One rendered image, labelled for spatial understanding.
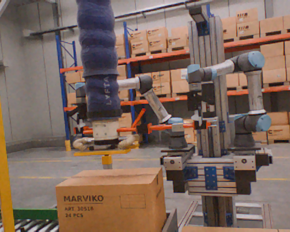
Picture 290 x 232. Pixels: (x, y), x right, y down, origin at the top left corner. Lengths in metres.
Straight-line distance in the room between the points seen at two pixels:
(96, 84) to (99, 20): 0.38
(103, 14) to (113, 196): 1.08
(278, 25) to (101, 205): 7.88
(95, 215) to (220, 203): 1.02
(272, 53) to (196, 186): 6.96
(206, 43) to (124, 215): 1.43
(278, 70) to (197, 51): 6.55
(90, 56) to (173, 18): 9.12
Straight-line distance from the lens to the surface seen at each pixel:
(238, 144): 2.13
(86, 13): 1.83
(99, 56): 1.76
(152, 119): 10.63
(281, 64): 8.84
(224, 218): 2.42
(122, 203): 1.73
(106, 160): 2.41
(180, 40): 9.18
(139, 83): 2.11
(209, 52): 2.35
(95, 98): 1.76
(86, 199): 1.80
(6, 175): 1.75
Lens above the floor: 1.38
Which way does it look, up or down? 3 degrees down
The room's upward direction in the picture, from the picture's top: 5 degrees counter-clockwise
